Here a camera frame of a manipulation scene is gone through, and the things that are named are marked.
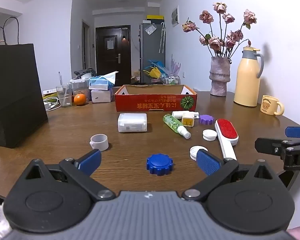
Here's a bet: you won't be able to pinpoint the clear glass with straw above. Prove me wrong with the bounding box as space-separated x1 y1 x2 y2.
56 83 73 108

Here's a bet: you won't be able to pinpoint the dried pink roses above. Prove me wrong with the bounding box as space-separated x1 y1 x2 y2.
181 2 258 59

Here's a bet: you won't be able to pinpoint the cream bear mug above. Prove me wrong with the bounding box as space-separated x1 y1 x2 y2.
260 95 285 116

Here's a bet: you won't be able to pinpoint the orange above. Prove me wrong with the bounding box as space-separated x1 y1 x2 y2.
74 93 87 106

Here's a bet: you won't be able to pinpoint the black paper bag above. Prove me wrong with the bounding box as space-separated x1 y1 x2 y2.
0 17 49 149

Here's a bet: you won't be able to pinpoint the white and yellow plug adapter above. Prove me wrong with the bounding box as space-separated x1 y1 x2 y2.
181 112 196 128

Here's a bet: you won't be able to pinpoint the blue tissue pack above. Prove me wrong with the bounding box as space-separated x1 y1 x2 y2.
88 71 119 91

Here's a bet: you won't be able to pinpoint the purple feather decoration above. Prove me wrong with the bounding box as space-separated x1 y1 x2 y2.
170 53 182 77

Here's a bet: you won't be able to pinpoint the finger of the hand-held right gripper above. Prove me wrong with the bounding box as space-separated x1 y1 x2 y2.
255 137 292 156
285 126 300 139

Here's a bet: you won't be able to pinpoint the grey refrigerator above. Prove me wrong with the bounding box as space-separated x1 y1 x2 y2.
139 22 166 84

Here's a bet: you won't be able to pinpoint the white charger with cable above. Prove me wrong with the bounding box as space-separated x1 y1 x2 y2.
43 96 62 111

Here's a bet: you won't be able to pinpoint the wire rack with bottles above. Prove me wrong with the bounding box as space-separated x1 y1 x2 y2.
160 73 181 85

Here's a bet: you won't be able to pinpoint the blue bag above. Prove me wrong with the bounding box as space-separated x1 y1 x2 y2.
147 59 166 69

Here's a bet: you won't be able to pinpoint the grey-pink ceramic vase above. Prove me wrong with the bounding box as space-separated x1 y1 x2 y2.
209 56 232 97

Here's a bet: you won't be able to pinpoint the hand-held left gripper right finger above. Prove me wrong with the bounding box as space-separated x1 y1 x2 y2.
182 149 278 202

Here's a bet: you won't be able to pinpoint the white round lid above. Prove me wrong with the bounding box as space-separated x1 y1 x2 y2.
203 129 217 141
189 146 209 161

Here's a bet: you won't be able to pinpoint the small white bottle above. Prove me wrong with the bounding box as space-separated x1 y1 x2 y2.
172 111 201 119

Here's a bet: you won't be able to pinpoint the blue gear-shaped lid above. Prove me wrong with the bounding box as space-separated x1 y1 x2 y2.
146 153 175 176

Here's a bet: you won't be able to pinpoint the white folded umbrella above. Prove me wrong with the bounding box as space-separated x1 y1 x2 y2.
158 22 166 54

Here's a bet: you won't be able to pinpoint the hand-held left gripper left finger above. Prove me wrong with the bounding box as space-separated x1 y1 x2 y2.
22 149 116 201

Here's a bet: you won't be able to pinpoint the red cardboard box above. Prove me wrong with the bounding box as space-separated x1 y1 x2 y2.
114 84 198 112

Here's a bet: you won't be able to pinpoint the dark brown door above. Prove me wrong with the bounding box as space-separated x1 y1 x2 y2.
95 25 131 79

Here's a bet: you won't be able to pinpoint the yellow thermos jug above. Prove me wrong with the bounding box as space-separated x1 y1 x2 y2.
233 45 265 107

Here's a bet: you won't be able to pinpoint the clear plastic food container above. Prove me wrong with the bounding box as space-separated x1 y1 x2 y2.
70 78 92 101

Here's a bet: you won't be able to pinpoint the white tissue pack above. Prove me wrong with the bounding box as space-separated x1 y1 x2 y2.
90 88 114 104

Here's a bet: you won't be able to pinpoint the yellow bag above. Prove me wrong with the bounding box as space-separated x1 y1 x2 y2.
143 66 163 79

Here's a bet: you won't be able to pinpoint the purple gear-shaped lid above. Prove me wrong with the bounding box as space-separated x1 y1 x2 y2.
199 114 214 126

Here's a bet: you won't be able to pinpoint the green spray bottle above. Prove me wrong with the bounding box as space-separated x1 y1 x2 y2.
163 113 191 139

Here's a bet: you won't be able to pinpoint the white tape roll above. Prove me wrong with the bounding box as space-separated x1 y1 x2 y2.
89 134 109 152

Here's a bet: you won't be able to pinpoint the white plastic box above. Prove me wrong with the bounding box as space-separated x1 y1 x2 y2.
117 113 148 133

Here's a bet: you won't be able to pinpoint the black and white appliance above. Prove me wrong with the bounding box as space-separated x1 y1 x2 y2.
73 68 98 80

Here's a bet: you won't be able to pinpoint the red and white lint brush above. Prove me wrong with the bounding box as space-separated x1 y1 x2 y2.
214 119 239 161

